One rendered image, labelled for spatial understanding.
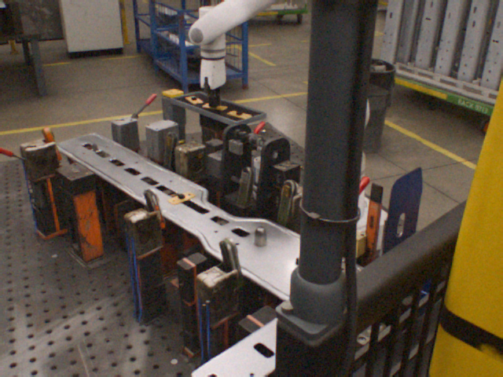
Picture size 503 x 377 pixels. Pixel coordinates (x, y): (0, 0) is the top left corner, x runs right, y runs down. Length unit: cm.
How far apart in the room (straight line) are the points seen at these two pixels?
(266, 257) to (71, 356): 61
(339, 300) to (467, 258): 11
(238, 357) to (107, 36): 752
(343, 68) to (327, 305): 12
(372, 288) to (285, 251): 103
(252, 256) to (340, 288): 105
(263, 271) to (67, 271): 82
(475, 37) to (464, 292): 549
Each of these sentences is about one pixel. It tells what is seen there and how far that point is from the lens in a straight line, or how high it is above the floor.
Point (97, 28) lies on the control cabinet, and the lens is 831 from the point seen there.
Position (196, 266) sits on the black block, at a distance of 132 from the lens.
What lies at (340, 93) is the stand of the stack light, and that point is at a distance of 23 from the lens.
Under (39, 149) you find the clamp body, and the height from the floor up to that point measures 105.
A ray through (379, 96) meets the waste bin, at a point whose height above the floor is 51.
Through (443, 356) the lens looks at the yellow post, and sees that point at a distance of 41.
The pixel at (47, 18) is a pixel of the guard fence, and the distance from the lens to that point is 906.
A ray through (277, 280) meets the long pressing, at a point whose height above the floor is 100.
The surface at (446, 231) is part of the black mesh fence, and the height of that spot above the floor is 155.
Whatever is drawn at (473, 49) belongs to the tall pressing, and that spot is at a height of 65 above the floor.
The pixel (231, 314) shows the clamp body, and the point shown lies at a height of 93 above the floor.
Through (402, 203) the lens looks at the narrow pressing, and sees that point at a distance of 101.
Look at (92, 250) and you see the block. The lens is 188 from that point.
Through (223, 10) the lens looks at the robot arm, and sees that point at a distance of 170.
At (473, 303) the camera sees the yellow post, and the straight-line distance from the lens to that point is 37.
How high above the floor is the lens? 174
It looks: 27 degrees down
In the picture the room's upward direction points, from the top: straight up
